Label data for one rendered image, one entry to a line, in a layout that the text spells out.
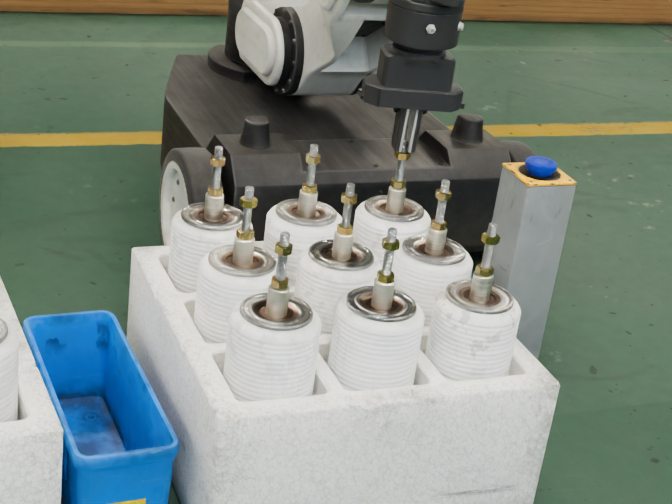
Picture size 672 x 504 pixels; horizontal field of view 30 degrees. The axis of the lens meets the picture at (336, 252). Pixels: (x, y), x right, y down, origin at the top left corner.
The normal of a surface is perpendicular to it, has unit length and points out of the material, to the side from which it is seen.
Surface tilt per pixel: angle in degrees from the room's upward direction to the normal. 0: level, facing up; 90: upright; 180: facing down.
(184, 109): 0
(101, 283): 0
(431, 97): 90
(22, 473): 90
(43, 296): 0
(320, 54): 90
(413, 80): 90
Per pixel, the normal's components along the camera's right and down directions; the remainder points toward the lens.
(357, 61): 0.37, -0.08
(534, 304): 0.36, 0.43
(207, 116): 0.12, -0.90
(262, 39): -0.93, 0.05
